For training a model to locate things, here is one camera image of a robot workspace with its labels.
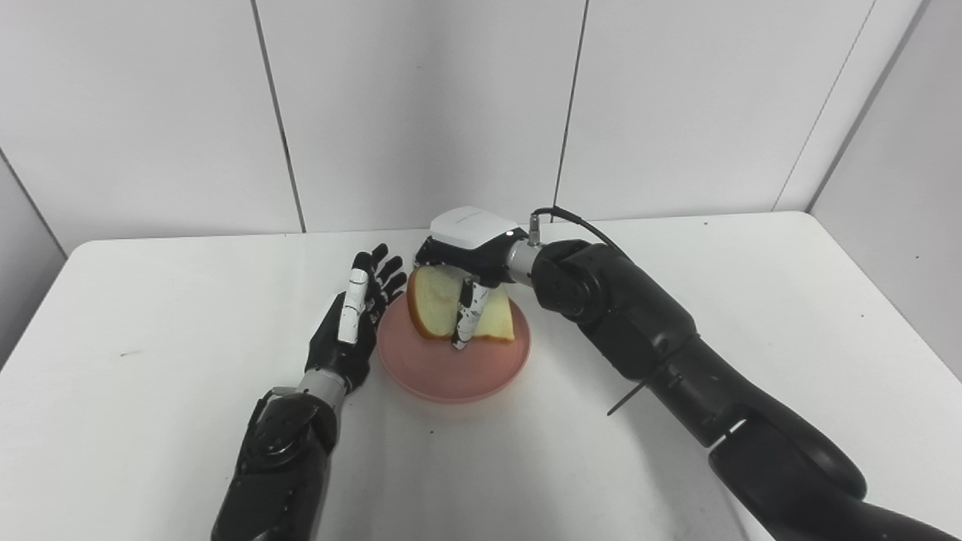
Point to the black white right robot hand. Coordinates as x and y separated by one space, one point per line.
470 237

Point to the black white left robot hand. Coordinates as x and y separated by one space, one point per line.
342 353

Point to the slice of white bread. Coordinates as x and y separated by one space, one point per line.
432 304

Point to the pink round plate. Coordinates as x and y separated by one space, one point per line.
451 372

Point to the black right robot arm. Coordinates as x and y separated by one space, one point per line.
646 323

